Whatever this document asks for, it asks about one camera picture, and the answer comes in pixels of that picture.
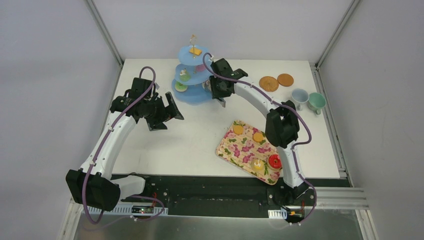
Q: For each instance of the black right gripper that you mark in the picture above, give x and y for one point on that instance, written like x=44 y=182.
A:
x=218 y=93

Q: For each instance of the white left cable duct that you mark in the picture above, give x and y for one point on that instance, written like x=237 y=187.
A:
x=142 y=210

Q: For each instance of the green teacup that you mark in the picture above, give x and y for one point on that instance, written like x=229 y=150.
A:
x=316 y=102

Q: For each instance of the red frosted donut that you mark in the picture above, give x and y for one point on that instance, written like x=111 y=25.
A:
x=274 y=162

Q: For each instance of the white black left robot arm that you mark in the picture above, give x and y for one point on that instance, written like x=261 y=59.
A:
x=92 y=183

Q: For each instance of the floral rectangular tray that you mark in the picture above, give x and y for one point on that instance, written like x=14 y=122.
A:
x=241 y=150

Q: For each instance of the metal frame rail left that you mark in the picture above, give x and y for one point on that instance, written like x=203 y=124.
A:
x=92 y=8

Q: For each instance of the blue three-tier cake stand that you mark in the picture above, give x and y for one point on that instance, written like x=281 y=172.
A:
x=195 y=94

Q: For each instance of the metal serving tongs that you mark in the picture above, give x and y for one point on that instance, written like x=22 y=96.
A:
x=221 y=101

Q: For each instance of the round orange biscuit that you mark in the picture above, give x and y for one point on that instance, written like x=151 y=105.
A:
x=238 y=129
x=258 y=137

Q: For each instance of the metal frame rail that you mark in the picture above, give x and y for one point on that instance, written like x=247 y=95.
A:
x=350 y=11
x=92 y=8

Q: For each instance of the pink frosted cake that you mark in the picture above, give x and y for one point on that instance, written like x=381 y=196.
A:
x=199 y=68

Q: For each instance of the round orange biscuit top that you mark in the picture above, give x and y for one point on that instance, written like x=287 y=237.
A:
x=238 y=129

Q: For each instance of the white cable duct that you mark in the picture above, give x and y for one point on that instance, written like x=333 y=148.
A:
x=142 y=210
x=278 y=214

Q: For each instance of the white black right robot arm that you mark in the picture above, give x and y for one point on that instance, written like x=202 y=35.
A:
x=282 y=124

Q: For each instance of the light blue teacup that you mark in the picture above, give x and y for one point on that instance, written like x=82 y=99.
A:
x=299 y=97

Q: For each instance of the metal frame rail right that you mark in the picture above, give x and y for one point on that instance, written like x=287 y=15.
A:
x=350 y=11

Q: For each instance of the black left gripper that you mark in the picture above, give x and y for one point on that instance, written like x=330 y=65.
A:
x=162 y=112

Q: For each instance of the white right cable duct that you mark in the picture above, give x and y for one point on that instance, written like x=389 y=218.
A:
x=278 y=214

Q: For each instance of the large round brown coaster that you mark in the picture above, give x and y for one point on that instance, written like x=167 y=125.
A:
x=269 y=83

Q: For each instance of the dark green flower donut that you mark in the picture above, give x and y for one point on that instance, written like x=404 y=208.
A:
x=184 y=75

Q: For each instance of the light green frosted donut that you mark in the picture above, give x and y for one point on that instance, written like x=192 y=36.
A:
x=179 y=87

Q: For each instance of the small round brown coaster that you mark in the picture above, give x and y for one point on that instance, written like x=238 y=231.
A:
x=285 y=80

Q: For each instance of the chocolate drizzle white donut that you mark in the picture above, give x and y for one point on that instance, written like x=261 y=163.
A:
x=207 y=86

